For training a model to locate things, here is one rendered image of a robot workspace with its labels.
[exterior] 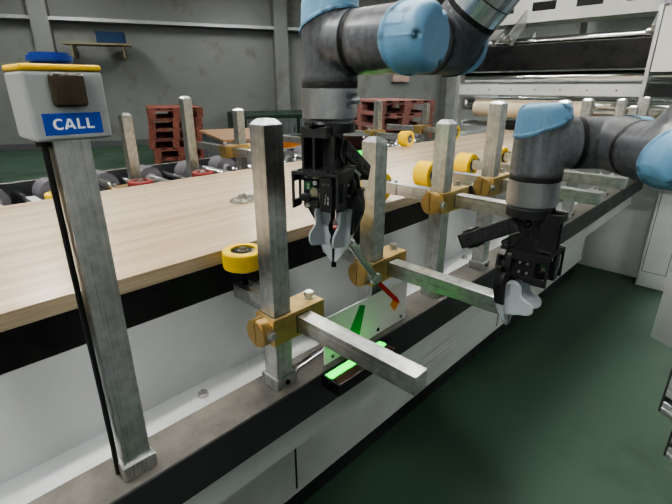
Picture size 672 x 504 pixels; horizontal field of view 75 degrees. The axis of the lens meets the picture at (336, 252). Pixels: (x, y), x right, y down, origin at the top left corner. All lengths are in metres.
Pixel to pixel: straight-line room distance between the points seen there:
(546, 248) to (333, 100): 0.39
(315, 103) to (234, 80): 10.13
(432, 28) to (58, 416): 0.80
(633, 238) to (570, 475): 2.04
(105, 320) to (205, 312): 0.36
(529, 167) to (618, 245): 2.83
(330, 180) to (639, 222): 2.99
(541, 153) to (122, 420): 0.67
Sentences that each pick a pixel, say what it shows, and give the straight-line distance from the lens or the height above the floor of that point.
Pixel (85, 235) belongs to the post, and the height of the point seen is 1.05.
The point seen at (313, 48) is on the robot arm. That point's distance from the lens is 0.60.
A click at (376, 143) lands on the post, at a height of 1.10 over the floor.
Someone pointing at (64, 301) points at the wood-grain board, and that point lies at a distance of 0.80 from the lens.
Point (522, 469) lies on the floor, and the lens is 1.75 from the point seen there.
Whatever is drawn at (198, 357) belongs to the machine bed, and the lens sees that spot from 0.96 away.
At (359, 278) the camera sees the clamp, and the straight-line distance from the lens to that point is 0.88.
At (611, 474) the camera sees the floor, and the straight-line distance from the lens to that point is 1.86.
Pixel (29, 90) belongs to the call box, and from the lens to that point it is 0.51.
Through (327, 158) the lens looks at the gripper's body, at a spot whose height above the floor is 1.11.
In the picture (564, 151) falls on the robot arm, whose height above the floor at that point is 1.11.
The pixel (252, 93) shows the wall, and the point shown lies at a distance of 10.79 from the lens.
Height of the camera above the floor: 1.20
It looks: 21 degrees down
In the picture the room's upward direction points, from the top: straight up
